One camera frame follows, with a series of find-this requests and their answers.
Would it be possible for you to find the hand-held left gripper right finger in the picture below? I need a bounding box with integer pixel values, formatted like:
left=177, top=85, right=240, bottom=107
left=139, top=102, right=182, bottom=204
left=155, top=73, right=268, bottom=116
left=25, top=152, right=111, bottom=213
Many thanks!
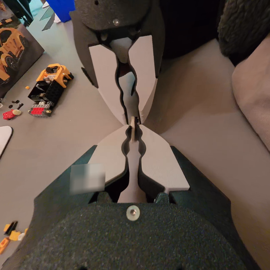
left=138, top=124, right=191, bottom=202

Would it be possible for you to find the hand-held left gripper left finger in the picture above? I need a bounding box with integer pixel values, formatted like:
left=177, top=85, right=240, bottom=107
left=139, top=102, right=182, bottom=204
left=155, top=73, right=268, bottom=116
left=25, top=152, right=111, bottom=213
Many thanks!
left=89, top=124, right=130, bottom=202

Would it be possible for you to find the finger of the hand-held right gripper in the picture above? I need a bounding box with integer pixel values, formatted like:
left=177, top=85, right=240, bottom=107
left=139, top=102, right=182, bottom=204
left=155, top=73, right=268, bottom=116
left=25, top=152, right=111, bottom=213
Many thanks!
left=88, top=43, right=128, bottom=125
left=128, top=35, right=158, bottom=125

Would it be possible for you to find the blue plastic bin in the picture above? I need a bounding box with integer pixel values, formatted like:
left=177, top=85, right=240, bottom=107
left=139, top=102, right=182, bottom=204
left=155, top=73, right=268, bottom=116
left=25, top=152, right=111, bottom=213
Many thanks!
left=46, top=0, right=75, bottom=23

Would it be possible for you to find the partly built lego car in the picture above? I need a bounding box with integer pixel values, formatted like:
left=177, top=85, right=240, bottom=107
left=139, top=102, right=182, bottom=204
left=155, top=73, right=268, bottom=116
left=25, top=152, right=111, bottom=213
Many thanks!
left=28, top=64, right=74, bottom=117

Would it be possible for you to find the lego set box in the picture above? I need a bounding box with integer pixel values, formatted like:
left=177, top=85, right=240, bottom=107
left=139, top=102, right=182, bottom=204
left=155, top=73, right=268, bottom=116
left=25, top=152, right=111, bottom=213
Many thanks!
left=0, top=4, right=45, bottom=97

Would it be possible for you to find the pile of mixed small lego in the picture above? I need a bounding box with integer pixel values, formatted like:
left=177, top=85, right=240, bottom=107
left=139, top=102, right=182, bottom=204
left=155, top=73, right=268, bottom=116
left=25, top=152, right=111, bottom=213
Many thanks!
left=0, top=220, right=28, bottom=253

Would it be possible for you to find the black fleece jacket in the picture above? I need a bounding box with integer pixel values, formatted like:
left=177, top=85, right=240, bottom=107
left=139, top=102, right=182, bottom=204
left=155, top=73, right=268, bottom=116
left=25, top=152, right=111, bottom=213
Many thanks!
left=217, top=0, right=270, bottom=66

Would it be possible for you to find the white tray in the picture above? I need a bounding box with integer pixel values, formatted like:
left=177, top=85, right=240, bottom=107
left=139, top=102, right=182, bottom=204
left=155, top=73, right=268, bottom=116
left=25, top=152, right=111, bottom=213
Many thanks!
left=0, top=126, right=13, bottom=158

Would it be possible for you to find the beige sweatshirt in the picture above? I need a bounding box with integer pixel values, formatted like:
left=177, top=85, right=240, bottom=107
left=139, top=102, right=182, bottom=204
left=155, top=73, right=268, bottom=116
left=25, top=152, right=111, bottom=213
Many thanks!
left=232, top=40, right=270, bottom=152

